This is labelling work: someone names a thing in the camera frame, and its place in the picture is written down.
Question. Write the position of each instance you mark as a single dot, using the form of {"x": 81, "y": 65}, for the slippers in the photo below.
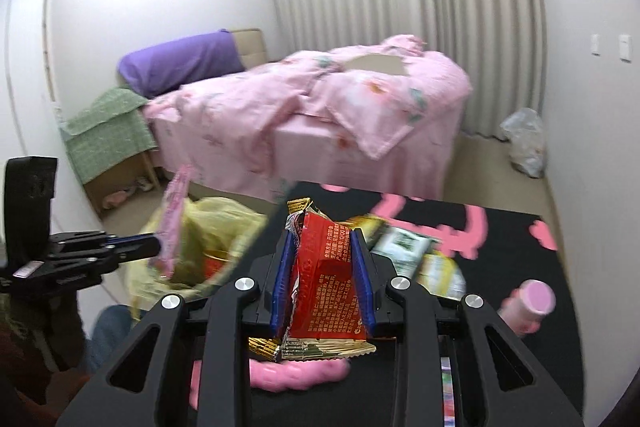
{"x": 130, "y": 192}

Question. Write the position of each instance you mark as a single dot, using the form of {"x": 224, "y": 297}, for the wooden bedside table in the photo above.
{"x": 125, "y": 177}

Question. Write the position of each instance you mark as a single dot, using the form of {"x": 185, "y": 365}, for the green white packet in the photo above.
{"x": 402, "y": 252}

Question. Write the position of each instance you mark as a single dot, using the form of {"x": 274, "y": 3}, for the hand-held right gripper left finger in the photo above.
{"x": 283, "y": 277}

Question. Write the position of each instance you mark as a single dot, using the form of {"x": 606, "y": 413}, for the purple pillow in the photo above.
{"x": 180, "y": 62}

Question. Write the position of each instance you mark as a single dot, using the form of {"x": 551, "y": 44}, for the red yellow packet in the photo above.
{"x": 217, "y": 266}

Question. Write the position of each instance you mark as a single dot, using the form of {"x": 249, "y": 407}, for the colourful striped packet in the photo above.
{"x": 448, "y": 387}

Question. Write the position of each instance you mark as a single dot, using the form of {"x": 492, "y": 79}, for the yellow plastic bag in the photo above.
{"x": 215, "y": 227}

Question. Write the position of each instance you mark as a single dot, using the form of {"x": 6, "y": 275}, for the pink floral duvet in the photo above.
{"x": 240, "y": 107}

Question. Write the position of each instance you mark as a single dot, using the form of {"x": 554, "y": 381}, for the yellow white packet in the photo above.
{"x": 442, "y": 277}

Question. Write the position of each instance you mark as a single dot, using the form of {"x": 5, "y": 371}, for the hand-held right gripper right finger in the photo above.
{"x": 363, "y": 277}

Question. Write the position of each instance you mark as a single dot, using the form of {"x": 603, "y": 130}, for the green cloth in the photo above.
{"x": 107, "y": 132}

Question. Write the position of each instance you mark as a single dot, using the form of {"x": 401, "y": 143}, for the pink wrapper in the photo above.
{"x": 175, "y": 217}

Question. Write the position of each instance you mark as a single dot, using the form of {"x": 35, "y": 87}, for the red snack packet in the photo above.
{"x": 322, "y": 277}

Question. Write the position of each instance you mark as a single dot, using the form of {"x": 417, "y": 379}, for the person's left forearm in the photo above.
{"x": 30, "y": 347}

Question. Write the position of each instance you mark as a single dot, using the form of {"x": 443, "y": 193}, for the gold yellow packet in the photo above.
{"x": 367, "y": 227}

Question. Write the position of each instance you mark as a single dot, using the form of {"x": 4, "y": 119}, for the pink bed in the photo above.
{"x": 310, "y": 157}

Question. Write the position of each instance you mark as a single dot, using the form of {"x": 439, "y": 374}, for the pink floral pillow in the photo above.
{"x": 370, "y": 107}

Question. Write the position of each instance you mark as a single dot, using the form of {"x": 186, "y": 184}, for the white plastic bag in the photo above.
{"x": 525, "y": 142}

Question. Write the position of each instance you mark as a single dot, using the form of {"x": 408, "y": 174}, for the white wall switch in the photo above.
{"x": 595, "y": 45}
{"x": 625, "y": 48}

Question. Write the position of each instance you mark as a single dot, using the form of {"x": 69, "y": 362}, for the black mat with pink print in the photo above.
{"x": 505, "y": 252}

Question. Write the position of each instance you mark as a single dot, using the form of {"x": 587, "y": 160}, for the pink bottle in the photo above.
{"x": 530, "y": 307}

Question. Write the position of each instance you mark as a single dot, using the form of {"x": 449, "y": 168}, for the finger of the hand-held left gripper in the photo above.
{"x": 85, "y": 241}
{"x": 140, "y": 251}

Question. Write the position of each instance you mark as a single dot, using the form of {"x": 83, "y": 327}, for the brown cardboard piece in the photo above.
{"x": 372, "y": 63}

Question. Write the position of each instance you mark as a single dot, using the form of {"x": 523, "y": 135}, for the beige headboard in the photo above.
{"x": 252, "y": 47}

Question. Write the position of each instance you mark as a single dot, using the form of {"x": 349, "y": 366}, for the person's jeans leg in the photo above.
{"x": 112, "y": 337}

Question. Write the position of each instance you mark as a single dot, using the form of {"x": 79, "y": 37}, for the pink caterpillar toy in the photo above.
{"x": 300, "y": 372}

